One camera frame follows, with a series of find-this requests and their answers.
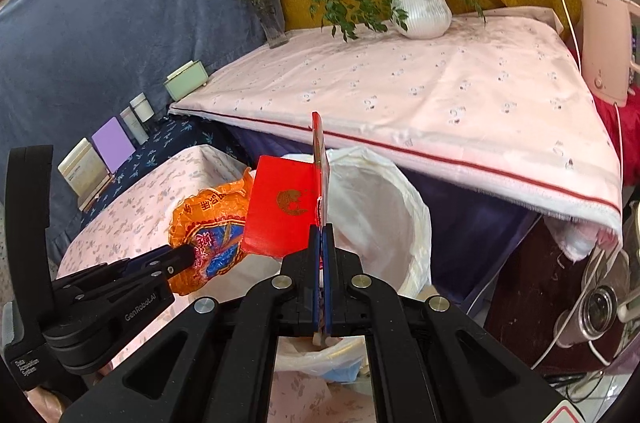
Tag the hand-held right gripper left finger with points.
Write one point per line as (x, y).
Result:
(315, 293)

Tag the pale pink electric kettle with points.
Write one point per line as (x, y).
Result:
(605, 48)

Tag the white waste bin with liner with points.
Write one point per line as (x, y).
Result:
(370, 223)

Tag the pale green tissue box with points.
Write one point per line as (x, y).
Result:
(186, 82)

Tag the dark purple table skirt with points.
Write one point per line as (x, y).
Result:
(475, 228)

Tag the orange printed snack bag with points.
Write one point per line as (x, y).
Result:
(210, 223)

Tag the red paper box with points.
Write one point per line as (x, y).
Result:
(280, 203)

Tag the red cloth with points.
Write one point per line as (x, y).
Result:
(630, 143)

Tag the large pink floral tablecloth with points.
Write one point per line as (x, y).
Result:
(425, 93)

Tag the purple box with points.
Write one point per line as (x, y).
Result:
(114, 145)

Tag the small pink floral tablecloth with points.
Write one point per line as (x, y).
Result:
(150, 193)

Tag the silver projector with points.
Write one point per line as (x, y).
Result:
(595, 303)

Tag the blue-grey hanging blanket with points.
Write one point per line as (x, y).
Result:
(125, 3)

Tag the dark wooden cabinet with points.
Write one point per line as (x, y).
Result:
(525, 303)

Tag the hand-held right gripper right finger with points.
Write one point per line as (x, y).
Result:
(329, 273)

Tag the glass vase with pink flowers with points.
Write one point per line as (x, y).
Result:
(274, 28)

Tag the dark blue patterned cloth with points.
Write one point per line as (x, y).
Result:
(160, 143)

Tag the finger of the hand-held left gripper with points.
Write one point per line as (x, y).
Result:
(175, 260)
(135, 264)

